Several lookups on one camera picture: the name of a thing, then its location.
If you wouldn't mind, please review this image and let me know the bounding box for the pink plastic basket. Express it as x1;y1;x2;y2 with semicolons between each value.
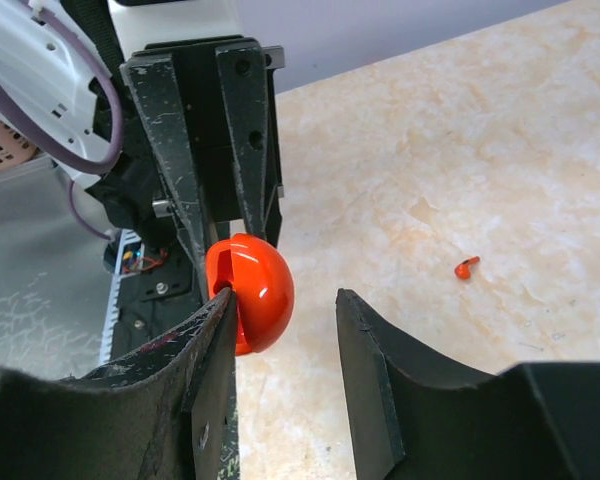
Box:
0;108;41;181

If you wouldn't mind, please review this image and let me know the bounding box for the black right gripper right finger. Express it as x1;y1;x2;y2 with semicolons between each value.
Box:
336;289;600;479

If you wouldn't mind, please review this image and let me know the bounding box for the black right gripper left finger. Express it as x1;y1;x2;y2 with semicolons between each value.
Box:
0;289;237;479

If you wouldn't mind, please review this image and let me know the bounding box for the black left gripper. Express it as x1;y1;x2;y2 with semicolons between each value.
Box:
121;36;283;300

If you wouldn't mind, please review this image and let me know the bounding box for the orange earbud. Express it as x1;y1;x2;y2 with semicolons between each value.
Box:
454;256;481;280

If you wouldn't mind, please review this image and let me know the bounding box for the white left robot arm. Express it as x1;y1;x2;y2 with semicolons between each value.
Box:
0;1;285;290

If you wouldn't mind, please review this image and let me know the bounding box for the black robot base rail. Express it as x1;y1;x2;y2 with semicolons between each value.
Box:
98;230;203;365

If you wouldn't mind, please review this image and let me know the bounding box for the orange earbud charging case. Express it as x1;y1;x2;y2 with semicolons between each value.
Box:
205;233;295;356

